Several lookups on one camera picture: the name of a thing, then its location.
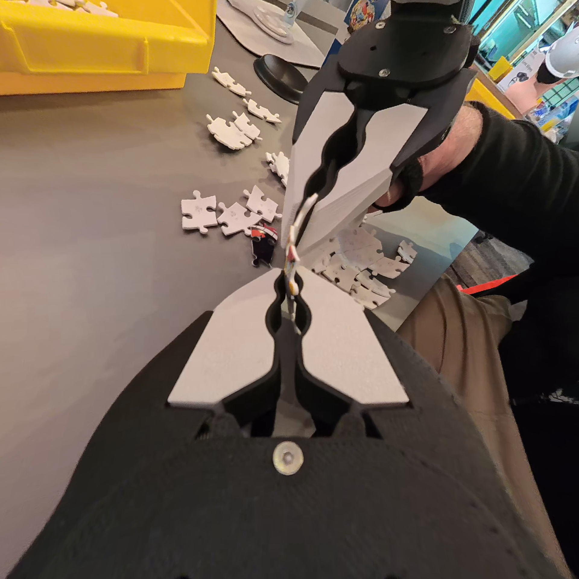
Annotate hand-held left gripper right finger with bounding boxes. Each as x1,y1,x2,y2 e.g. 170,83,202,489
289,267,410,410

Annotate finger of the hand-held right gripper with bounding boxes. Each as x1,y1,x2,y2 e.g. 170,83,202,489
295,108,431,261
280,92,356,249

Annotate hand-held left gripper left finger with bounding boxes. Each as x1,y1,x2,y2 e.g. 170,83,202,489
167,267,288,410

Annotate curved assembled puzzle sheet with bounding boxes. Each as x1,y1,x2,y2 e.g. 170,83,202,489
284,194,320,336

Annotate person's right forearm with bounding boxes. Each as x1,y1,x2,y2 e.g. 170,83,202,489
423,102,579,277

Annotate curved joined puzzle section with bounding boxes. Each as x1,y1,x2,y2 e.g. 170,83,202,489
207,114,252,151
265,151,290,186

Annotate colourful puzzle box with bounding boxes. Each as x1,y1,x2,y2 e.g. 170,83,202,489
334,0,392,51

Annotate joined white puzzle strip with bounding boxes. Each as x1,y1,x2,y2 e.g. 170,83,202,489
243,99,282,124
212,67,252,98

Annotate single white puzzle piece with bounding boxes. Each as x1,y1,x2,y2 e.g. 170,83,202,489
181,190,218,235
233,111,262,141
217,202,259,236
244,185,282,223

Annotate dark printed puzzle piece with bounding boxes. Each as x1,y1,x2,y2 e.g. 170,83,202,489
250,224,279,268

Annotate person's right hand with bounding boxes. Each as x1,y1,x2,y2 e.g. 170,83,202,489
373,103,484,213

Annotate black round stand base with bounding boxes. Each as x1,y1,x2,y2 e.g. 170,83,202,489
253,54,309,105

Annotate small yellow bin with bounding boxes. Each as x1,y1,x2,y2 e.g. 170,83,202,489
466,54,517,119

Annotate person's khaki trousers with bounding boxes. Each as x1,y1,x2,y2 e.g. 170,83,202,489
396,271,573,579

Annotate white helmet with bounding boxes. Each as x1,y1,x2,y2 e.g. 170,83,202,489
544,33,579,81

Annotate yellow plastic bin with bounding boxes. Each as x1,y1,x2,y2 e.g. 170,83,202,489
0,0,217,97

